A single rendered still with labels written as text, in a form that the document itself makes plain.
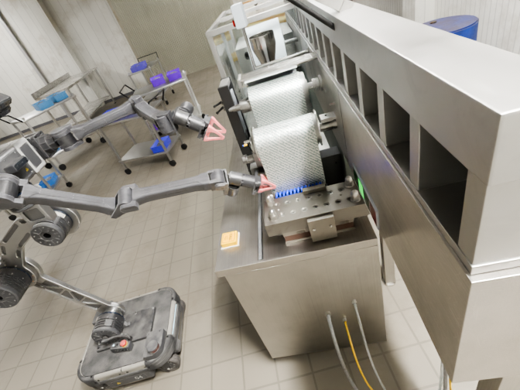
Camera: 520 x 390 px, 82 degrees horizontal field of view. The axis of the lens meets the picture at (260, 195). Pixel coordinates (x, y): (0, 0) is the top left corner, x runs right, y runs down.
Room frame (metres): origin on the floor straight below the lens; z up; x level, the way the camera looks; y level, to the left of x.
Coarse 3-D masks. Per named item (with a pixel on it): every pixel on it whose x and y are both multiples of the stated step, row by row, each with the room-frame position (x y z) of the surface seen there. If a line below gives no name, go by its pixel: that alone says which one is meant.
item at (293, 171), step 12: (288, 156) 1.05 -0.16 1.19; (300, 156) 1.04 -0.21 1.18; (312, 156) 1.03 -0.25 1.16; (264, 168) 1.07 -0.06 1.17; (276, 168) 1.06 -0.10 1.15; (288, 168) 1.05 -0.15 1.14; (300, 168) 1.04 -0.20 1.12; (312, 168) 1.03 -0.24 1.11; (276, 180) 1.06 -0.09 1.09; (288, 180) 1.06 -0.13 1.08; (300, 180) 1.04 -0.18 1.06; (312, 180) 1.04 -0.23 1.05
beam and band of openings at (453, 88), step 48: (336, 48) 0.94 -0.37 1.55; (384, 48) 0.47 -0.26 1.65; (432, 48) 0.39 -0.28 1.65; (480, 48) 0.33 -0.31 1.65; (384, 96) 0.49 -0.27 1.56; (432, 96) 0.31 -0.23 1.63; (480, 96) 0.23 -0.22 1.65; (384, 144) 0.50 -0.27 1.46; (432, 144) 0.34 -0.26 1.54; (480, 144) 0.21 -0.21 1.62; (432, 192) 0.33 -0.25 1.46; (480, 192) 0.21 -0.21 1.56; (480, 240) 0.20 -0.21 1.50
